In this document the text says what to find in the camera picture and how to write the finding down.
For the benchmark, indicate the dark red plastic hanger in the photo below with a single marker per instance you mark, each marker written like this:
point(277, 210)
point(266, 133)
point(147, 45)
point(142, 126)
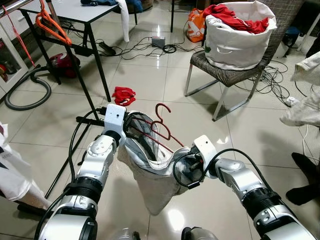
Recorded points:
point(165, 127)

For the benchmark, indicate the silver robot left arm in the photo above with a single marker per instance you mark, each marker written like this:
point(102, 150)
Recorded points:
point(97, 160)

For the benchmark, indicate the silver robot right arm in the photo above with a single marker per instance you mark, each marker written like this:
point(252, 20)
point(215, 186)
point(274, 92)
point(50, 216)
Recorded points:
point(240, 180)

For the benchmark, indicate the thin red hanger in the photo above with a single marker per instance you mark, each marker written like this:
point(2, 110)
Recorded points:
point(20, 37)

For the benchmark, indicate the red crumpled cloth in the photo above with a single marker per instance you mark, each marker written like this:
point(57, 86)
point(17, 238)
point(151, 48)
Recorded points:
point(123, 96)

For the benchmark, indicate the black power strip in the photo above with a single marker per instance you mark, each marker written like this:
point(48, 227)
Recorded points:
point(107, 48)

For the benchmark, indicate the grey power box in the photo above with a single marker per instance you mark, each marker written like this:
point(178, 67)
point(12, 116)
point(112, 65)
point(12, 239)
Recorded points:
point(158, 42)

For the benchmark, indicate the red vacuum cleaner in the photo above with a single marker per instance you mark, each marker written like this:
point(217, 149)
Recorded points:
point(64, 65)

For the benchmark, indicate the grey robot left leg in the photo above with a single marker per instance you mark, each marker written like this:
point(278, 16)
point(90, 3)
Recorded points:
point(125, 235)

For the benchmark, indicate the plaid cushion metal chair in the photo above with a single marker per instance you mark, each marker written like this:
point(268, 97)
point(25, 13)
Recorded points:
point(227, 75)

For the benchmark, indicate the person leg black sock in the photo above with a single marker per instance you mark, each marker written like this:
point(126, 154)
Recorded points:
point(302, 195)
point(307, 165)

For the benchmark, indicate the orange white bag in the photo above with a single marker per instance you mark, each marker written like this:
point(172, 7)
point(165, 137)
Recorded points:
point(196, 25)

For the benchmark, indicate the person light patterned shorts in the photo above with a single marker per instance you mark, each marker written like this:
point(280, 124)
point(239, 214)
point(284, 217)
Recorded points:
point(307, 112)

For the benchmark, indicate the white power strip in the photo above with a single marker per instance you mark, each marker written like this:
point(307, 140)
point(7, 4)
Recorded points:
point(291, 101)

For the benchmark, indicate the bunch of orange hangers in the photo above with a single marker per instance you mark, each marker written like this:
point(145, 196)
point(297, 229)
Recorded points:
point(52, 27)

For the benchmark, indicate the white black-print t-shirt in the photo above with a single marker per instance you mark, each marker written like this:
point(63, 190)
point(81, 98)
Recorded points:
point(15, 172)

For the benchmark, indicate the white table black legs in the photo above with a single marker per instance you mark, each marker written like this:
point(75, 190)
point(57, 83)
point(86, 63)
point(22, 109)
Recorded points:
point(75, 11)

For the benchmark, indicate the white laundry bag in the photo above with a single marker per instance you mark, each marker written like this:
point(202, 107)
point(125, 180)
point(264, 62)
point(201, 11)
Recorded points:
point(237, 50)

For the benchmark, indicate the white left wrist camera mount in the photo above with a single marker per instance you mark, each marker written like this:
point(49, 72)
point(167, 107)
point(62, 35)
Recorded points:
point(114, 120)

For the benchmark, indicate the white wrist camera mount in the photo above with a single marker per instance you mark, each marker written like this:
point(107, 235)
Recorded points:
point(205, 150)
point(114, 120)

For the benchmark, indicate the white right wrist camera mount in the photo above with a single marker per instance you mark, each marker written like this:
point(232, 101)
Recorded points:
point(205, 150)

